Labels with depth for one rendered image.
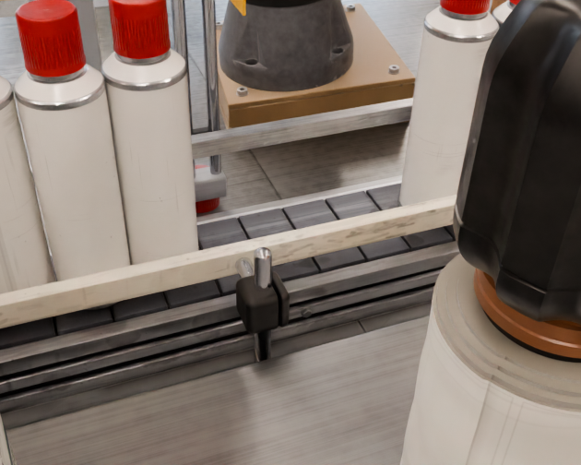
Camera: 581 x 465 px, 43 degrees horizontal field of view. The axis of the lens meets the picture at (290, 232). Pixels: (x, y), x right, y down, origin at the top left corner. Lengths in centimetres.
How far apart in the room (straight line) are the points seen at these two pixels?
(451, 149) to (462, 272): 30
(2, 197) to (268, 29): 39
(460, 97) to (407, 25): 55
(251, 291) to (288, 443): 10
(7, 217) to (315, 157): 38
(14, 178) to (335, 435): 24
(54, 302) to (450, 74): 31
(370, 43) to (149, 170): 46
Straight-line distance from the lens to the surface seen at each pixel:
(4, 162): 46
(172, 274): 51
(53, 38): 43
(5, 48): 105
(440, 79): 55
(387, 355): 50
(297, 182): 73
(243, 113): 79
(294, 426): 46
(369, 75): 83
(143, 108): 46
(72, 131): 45
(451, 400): 27
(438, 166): 58
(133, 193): 50
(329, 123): 57
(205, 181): 61
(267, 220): 60
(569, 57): 19
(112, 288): 51
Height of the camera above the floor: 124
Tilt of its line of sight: 38 degrees down
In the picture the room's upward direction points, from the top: 2 degrees clockwise
